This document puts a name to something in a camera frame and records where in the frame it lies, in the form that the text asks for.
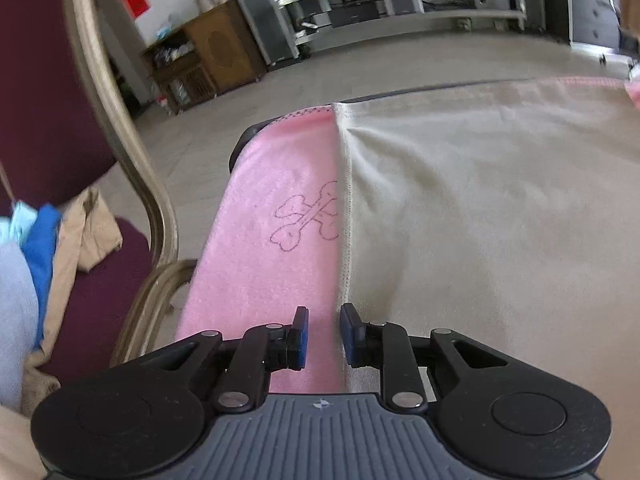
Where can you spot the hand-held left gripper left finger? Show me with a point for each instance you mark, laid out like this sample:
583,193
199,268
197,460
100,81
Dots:
300,342

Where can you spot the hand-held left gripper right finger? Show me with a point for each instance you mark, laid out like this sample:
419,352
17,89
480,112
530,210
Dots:
350,337

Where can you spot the beige garment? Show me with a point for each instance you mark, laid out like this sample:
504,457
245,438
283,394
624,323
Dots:
480,220

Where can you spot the pink printed blanket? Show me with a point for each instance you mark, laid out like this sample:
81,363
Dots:
270,240

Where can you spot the black table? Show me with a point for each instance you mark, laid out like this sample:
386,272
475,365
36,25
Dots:
240,145

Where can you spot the tan garment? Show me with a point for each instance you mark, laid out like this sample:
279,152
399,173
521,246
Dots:
75,245

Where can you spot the blue garment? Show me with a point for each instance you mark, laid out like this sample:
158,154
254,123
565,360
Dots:
42,245

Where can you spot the pale lavender garment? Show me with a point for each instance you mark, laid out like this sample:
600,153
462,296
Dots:
17,320

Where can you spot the wooden cabinet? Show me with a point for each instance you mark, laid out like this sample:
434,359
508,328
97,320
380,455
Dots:
220,50

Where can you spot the light cyan garment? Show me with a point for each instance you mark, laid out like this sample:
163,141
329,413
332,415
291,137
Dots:
17,222

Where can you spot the white media shelf unit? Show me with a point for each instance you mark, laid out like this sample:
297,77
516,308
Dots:
400,20

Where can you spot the grey chest of drawers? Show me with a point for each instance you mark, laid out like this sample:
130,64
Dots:
600,5

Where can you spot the maroon chair with gold frame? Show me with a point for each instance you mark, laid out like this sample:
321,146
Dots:
55,110

